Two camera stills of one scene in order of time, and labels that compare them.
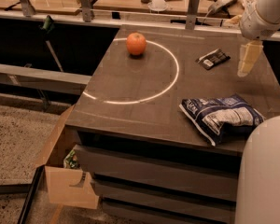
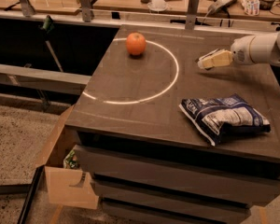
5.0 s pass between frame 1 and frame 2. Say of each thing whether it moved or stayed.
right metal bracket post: stayed
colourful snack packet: stayed
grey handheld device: stayed
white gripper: moved
